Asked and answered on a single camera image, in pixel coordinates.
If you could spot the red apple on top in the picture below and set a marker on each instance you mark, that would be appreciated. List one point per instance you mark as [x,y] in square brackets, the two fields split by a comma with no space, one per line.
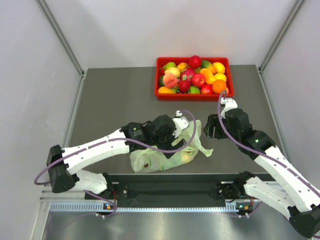
[195,62]

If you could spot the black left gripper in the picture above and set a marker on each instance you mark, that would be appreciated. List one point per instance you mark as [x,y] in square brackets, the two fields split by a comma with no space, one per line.
[167,146]

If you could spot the yellow mango front left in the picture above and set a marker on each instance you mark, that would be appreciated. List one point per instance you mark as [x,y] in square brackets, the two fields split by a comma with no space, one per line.
[166,90]

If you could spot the pink peach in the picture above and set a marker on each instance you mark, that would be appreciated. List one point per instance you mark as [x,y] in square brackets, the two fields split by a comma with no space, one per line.
[170,80]

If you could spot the red apple front right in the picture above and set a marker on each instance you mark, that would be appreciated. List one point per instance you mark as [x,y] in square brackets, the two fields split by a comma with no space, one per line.
[206,89]

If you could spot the green fruit front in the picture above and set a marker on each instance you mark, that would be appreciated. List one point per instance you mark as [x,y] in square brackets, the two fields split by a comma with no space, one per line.
[194,90]

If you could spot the red apple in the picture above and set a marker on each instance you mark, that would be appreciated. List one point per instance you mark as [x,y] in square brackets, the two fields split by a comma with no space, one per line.
[206,89]
[198,80]
[195,62]

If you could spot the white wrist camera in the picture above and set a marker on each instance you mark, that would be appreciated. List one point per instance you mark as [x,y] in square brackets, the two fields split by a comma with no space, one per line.
[228,104]
[181,123]

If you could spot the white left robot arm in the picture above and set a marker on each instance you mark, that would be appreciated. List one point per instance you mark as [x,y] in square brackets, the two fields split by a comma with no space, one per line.
[67,165]

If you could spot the orange fruit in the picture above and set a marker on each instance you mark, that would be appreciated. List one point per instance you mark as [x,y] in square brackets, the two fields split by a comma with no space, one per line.
[219,86]

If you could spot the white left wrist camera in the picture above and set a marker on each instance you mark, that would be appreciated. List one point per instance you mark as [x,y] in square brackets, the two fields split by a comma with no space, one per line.
[181,123]

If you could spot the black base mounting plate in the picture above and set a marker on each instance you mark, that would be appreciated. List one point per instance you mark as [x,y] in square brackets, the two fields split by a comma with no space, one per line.
[176,190]

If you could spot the slotted cable duct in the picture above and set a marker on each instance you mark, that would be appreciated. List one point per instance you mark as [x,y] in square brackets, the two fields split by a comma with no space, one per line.
[103,207]

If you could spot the dark red fruit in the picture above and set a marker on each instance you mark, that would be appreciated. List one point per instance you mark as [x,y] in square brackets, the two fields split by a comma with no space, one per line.
[184,86]

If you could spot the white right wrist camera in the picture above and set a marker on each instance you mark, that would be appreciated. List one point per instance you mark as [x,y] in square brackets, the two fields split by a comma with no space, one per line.
[228,104]

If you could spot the red apple centre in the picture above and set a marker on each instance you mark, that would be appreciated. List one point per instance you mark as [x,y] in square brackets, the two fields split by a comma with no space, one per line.
[198,80]

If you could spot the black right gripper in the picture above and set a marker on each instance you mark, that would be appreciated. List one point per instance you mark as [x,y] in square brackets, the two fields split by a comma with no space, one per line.
[213,121]

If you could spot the pale green plastic bag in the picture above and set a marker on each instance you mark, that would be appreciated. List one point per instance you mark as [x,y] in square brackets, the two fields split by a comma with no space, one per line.
[149,161]

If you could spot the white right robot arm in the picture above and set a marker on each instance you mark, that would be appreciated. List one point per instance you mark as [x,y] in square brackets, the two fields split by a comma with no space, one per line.
[298,200]

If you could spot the dark green avocado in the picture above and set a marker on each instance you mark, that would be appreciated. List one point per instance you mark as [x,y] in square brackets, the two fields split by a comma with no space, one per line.
[161,81]

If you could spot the orange yellow mango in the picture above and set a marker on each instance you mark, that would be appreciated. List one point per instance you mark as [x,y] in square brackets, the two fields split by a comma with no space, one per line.
[208,75]

